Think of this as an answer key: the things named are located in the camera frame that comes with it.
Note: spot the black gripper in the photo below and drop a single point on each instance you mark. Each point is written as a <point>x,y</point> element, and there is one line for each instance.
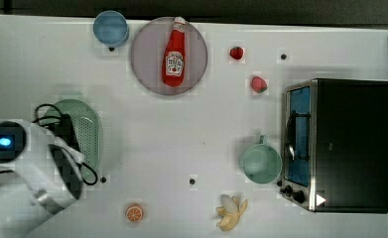
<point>64,129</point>

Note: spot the green plastic strainer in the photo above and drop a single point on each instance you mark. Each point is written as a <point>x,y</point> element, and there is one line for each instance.
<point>86,125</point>

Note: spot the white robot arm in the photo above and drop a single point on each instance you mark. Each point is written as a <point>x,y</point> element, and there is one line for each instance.
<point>47,179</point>

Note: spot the orange half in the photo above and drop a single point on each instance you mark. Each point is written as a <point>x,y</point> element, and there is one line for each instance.
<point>134,213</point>

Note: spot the blue bowl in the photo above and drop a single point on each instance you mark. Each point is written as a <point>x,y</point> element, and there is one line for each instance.
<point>111,29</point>

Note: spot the grey round plate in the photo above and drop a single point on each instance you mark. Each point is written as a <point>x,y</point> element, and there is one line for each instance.
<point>147,56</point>

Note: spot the red ketchup bottle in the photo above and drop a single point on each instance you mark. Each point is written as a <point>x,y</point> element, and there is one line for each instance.
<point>174,59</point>

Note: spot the peeled banana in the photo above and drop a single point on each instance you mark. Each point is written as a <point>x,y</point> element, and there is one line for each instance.
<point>230,212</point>

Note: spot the red strawberry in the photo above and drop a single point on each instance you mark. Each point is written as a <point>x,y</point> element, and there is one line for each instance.
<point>236,53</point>

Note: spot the pink strawberry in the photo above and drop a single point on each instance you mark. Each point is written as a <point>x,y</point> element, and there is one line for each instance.
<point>258,84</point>

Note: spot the mint green mug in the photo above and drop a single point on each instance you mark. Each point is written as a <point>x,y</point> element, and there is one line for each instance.
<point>261,163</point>

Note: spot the toaster oven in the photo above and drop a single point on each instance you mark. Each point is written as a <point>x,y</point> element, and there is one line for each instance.
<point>335,145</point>

